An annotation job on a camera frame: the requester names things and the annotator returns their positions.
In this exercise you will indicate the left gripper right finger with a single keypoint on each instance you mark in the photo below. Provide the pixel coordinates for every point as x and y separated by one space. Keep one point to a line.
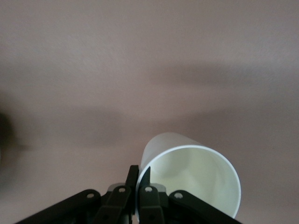
149 200

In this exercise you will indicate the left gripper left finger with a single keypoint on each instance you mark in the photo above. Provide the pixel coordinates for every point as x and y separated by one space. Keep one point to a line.
121 200

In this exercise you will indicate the white plastic cup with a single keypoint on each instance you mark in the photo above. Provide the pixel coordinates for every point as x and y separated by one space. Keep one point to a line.
198 182

